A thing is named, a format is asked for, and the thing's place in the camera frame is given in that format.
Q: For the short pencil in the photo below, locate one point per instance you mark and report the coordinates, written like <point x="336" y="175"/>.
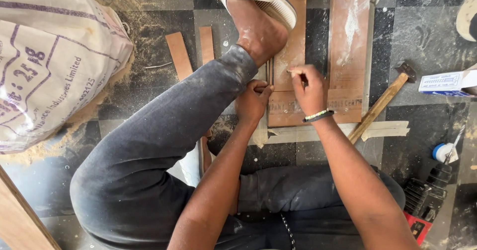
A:
<point x="293" y="71"/>

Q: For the black wrist band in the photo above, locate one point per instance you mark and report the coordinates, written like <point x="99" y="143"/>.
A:
<point x="319" y="117"/>

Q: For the red tool case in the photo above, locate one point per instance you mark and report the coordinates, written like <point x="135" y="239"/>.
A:
<point x="417" y="227"/>

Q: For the narrow plywood plank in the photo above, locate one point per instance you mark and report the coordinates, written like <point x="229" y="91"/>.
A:
<point x="294" y="52"/>

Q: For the person's right hand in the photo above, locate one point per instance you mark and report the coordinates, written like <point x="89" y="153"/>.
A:
<point x="312" y="93"/>

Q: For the black power tool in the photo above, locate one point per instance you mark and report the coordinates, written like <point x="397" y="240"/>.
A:
<point x="426" y="194"/>

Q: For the printed plywood cross piece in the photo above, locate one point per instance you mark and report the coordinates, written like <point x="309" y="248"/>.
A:
<point x="285" y="110"/>

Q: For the wide dusty plywood plank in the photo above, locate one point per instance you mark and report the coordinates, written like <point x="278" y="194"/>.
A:
<point x="350" y="37"/>

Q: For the person's leg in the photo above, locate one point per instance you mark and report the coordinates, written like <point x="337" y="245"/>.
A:
<point x="309" y="190"/>
<point x="149" y="157"/>

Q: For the long brown wooden strip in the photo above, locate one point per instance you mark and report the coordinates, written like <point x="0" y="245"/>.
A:
<point x="179" y="55"/>

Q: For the thin metal blade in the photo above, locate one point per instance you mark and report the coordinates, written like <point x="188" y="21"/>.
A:
<point x="455" y="144"/>

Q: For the thin plywood edge strip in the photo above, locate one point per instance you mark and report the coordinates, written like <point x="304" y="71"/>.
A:
<point x="269" y="73"/>

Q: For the white sandal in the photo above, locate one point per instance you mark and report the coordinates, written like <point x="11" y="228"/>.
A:
<point x="190" y="166"/>
<point x="274" y="2"/>

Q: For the blue and white nail box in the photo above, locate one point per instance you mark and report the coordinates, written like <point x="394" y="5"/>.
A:
<point x="443" y="83"/>

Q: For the person's left hand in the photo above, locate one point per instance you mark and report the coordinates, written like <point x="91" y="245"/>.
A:
<point x="250" y="106"/>

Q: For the person's left foot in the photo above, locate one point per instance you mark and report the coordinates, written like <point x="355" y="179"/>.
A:
<point x="257" y="30"/>

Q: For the person's right leg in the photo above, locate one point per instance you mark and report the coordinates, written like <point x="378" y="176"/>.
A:
<point x="309" y="190"/>

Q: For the large wooden board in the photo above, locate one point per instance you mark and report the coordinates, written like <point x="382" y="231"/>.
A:
<point x="20" y="216"/>

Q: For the short brown wooden strip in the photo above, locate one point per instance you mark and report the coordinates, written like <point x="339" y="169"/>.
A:
<point x="207" y="45"/>

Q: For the printed white woven sack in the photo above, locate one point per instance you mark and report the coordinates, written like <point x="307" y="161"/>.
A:
<point x="52" y="63"/>

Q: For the person's left leg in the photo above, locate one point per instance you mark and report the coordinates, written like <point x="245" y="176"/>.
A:
<point x="149" y="157"/>

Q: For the white bottle with blue cap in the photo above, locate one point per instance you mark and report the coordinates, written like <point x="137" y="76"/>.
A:
<point x="442" y="152"/>

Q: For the person's left fingers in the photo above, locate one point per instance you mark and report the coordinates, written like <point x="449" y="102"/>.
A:
<point x="261" y="86"/>

